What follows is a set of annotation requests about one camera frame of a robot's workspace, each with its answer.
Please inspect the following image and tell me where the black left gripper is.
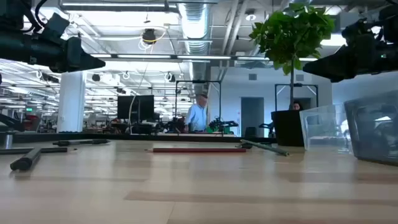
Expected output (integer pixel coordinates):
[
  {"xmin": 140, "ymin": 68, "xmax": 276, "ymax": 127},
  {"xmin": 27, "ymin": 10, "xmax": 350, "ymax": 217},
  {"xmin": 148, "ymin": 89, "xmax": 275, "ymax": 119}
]
[{"xmin": 30, "ymin": 33, "xmax": 106, "ymax": 74}]

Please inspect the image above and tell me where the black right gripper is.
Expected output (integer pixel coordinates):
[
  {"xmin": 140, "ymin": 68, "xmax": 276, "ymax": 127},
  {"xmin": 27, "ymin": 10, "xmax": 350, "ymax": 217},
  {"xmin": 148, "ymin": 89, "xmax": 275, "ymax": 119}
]
[{"xmin": 303, "ymin": 33, "xmax": 398, "ymax": 83}]

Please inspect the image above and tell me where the grey tinted plastic bin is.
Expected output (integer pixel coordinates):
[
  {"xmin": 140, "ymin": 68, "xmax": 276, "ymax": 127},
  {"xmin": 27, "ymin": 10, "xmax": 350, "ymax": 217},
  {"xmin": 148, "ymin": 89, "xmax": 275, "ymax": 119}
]
[{"xmin": 343, "ymin": 90, "xmax": 398, "ymax": 167}]

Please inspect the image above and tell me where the dark grey pencil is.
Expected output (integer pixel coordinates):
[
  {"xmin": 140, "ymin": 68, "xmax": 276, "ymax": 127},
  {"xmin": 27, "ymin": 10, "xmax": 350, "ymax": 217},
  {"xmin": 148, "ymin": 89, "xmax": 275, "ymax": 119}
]
[{"xmin": 0, "ymin": 147, "xmax": 78, "ymax": 156}]

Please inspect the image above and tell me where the thick black marker pen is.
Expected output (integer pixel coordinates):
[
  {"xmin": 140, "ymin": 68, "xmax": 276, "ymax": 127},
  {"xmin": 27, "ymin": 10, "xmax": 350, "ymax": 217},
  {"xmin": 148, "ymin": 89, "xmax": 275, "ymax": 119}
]
[{"xmin": 9, "ymin": 147, "xmax": 43, "ymax": 171}]

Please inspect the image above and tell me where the red pencil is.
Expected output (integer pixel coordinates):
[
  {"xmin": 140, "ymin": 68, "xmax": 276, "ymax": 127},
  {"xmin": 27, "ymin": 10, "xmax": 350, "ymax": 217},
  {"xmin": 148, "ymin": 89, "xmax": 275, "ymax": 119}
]
[{"xmin": 144, "ymin": 147, "xmax": 247, "ymax": 154}]

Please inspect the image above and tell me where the white round column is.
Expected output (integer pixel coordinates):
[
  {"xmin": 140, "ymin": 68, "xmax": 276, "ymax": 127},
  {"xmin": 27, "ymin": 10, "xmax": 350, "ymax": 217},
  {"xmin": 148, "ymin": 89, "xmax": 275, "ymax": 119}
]
[{"xmin": 57, "ymin": 71, "xmax": 86, "ymax": 134}]

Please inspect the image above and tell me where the green leafy potted tree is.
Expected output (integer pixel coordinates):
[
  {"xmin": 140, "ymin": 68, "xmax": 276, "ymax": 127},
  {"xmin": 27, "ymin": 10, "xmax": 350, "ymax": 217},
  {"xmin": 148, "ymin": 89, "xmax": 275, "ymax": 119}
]
[{"xmin": 248, "ymin": 2, "xmax": 336, "ymax": 111}]

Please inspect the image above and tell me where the clear plastic bin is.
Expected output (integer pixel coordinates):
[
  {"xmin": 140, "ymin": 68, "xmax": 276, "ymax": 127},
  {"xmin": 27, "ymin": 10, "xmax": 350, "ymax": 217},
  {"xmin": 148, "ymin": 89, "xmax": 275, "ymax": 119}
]
[{"xmin": 299, "ymin": 103, "xmax": 354, "ymax": 156}]

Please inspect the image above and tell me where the black computer monitor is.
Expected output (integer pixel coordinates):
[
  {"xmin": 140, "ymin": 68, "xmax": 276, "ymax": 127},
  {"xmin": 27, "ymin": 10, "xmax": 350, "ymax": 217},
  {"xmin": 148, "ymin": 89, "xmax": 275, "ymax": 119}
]
[{"xmin": 117, "ymin": 95, "xmax": 155, "ymax": 122}]

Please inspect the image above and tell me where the black plant pot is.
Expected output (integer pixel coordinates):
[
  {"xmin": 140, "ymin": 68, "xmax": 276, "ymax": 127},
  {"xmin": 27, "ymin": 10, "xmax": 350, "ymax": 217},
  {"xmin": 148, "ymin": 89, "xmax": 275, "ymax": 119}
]
[{"xmin": 271, "ymin": 110, "xmax": 305, "ymax": 147}]

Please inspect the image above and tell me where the red office chair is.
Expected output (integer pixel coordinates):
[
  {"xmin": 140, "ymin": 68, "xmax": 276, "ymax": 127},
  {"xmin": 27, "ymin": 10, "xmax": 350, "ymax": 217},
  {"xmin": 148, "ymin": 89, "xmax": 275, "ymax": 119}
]
[{"xmin": 23, "ymin": 114, "xmax": 41, "ymax": 131}]

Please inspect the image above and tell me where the grey door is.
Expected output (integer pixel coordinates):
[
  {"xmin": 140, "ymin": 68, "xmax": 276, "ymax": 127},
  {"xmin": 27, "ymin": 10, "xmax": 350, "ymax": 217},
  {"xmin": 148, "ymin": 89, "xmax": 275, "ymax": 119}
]
[{"xmin": 241, "ymin": 96, "xmax": 265, "ymax": 138}]

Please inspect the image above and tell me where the black angled bar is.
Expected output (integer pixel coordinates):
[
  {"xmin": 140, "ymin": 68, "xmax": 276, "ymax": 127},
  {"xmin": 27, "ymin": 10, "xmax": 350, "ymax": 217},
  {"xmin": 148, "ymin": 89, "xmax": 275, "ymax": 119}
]
[{"xmin": 0, "ymin": 113, "xmax": 26, "ymax": 132}]

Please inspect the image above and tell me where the black metal frame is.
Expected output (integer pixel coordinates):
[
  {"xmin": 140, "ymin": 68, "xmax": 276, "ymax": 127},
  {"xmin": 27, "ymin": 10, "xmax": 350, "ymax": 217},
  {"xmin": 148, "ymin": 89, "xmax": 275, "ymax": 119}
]
[
  {"xmin": 274, "ymin": 83, "xmax": 319, "ymax": 111},
  {"xmin": 175, "ymin": 80, "xmax": 222, "ymax": 138}
]

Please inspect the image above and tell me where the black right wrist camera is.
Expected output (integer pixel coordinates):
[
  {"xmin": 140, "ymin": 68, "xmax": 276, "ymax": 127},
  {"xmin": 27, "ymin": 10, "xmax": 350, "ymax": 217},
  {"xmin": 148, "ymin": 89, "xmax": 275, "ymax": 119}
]
[{"xmin": 341, "ymin": 17, "xmax": 379, "ymax": 40}]

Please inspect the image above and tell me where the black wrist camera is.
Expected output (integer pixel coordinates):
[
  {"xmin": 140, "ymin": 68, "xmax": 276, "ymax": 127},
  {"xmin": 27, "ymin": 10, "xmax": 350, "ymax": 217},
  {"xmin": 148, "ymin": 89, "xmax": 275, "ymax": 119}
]
[
  {"xmin": 42, "ymin": 12, "xmax": 71, "ymax": 40},
  {"xmin": 341, "ymin": 17, "xmax": 379, "ymax": 40}
]

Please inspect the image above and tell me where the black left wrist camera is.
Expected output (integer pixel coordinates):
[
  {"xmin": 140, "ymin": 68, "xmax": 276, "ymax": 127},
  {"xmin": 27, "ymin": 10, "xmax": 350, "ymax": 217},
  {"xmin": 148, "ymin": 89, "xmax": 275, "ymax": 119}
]
[{"xmin": 42, "ymin": 12, "xmax": 71, "ymax": 40}]

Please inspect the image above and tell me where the black left camera cable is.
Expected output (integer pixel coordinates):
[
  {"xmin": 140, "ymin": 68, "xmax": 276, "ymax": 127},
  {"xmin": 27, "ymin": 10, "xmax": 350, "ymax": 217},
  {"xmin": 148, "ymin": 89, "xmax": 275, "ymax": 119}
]
[{"xmin": 29, "ymin": 0, "xmax": 47, "ymax": 32}]

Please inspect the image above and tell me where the black table border rail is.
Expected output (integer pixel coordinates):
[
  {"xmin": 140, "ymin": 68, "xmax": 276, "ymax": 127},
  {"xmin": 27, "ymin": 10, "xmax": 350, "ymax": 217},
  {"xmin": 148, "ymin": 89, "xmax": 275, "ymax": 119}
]
[{"xmin": 0, "ymin": 133, "xmax": 277, "ymax": 144}]

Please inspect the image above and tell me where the silver ventilation duct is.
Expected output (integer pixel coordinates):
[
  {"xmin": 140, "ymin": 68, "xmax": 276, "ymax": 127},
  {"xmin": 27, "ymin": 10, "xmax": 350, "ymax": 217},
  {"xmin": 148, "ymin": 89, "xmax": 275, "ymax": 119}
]
[{"xmin": 177, "ymin": 2, "xmax": 214, "ymax": 55}]

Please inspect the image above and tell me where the silver metal post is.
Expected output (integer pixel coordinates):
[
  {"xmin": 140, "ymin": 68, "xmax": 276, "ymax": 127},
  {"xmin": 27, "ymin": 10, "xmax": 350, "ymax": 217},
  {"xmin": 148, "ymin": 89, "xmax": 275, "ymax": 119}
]
[{"xmin": 3, "ymin": 132, "xmax": 14, "ymax": 149}]

